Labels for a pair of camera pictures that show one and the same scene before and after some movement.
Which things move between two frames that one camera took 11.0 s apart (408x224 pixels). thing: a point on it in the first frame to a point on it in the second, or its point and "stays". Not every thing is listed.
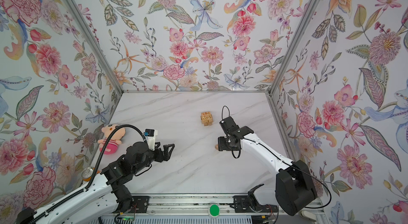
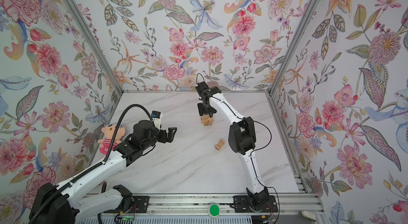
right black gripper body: (224, 144) to (204, 110)
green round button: (214, 210) stays
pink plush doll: (110, 146) stays
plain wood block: (207, 123) stays
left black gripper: (167, 155) to (170, 136)
